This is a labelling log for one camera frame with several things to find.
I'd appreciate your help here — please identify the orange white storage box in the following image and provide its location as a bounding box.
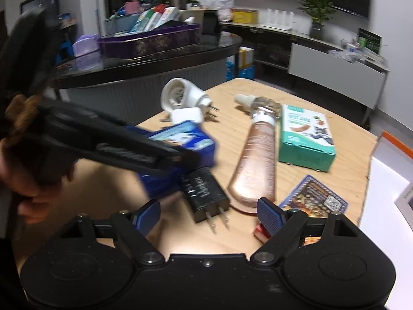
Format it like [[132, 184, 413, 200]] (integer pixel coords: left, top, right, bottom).
[[358, 131, 413, 255]]

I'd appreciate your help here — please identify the green white carton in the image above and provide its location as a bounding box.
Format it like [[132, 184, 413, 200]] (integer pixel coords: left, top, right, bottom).
[[131, 9, 156, 33]]

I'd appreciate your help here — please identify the black curved counter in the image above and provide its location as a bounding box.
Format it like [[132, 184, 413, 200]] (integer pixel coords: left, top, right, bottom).
[[52, 30, 243, 124]]

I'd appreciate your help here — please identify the potted plant glass vase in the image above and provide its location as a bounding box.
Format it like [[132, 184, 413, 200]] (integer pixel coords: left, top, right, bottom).
[[298, 0, 346, 41]]

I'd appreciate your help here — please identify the blue bottle pack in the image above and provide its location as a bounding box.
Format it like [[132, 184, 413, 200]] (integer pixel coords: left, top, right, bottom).
[[225, 61, 255, 81]]

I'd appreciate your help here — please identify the purple patterned tin tray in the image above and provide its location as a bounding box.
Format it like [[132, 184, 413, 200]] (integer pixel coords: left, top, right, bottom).
[[98, 23, 201, 59]]

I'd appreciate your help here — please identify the purple tissue container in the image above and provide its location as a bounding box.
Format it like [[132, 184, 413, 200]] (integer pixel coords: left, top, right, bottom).
[[73, 34, 99, 57]]

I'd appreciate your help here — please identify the white plastic bag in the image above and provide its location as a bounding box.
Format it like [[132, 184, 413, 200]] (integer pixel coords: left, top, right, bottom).
[[206, 0, 235, 21]]

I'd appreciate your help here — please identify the grey plastic basket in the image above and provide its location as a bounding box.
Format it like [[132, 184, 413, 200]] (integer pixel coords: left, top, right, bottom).
[[105, 13, 139, 37]]

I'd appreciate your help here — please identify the white round plug-in device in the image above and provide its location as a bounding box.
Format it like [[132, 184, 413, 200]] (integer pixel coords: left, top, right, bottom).
[[160, 78, 220, 121]]

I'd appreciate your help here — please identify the grey framed display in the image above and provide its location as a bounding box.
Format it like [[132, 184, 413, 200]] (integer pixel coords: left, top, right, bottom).
[[19, 0, 60, 17]]

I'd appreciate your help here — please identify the rose gold tube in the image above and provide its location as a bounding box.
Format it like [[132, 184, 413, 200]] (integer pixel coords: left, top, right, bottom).
[[227, 110, 280, 215]]

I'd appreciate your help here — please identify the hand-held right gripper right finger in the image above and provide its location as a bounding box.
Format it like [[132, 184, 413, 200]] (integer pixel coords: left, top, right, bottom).
[[250, 197, 361, 265]]

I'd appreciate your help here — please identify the blue plastic stool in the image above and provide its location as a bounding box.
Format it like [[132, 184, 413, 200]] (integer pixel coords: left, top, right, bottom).
[[55, 38, 74, 66]]

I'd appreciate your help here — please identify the white router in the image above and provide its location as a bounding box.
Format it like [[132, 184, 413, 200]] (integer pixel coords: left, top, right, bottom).
[[260, 6, 296, 31]]

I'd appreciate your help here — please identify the black charger plug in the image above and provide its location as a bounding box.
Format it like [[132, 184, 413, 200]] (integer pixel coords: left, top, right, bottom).
[[179, 167, 231, 234]]

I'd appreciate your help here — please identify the white charger cube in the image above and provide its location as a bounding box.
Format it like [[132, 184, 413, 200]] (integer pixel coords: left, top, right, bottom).
[[160, 107, 203, 126]]

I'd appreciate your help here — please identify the grey white media cabinet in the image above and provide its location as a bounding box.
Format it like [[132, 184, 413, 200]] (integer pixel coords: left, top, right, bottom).
[[223, 22, 389, 126]]

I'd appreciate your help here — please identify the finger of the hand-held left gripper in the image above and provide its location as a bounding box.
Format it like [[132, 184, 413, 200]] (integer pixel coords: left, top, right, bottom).
[[37, 98, 156, 142]]

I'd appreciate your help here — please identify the yellow white cardboard box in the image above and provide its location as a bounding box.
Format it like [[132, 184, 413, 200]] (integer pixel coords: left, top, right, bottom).
[[238, 47, 255, 70]]

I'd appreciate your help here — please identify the small red packet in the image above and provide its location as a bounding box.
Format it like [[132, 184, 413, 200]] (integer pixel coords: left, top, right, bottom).
[[253, 223, 271, 243]]

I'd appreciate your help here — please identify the pile of clear wrappers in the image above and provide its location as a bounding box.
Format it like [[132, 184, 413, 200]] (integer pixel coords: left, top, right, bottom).
[[329, 39, 368, 63]]

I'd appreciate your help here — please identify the red white carton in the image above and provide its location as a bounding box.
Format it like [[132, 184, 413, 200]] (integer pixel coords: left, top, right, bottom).
[[151, 6, 180, 30]]

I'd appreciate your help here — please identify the person's left hand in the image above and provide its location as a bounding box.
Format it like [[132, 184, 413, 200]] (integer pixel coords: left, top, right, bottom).
[[0, 94, 76, 225]]

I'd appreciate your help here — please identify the black green box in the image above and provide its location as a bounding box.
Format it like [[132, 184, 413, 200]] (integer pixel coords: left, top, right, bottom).
[[358, 28, 383, 55]]

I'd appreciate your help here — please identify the glass dropper bottle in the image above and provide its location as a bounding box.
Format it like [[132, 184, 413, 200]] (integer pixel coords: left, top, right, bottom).
[[234, 94, 282, 117]]

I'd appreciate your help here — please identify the teal product box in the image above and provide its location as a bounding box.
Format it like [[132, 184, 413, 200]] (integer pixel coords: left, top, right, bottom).
[[277, 104, 337, 172]]

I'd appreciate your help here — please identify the blue packet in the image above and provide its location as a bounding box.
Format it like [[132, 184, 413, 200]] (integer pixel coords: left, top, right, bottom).
[[124, 120, 217, 198]]

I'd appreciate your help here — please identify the beige bin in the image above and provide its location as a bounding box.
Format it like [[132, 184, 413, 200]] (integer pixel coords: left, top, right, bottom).
[[179, 8, 205, 26]]

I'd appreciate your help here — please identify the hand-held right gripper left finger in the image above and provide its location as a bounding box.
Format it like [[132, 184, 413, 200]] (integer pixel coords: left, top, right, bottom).
[[63, 199, 166, 265]]

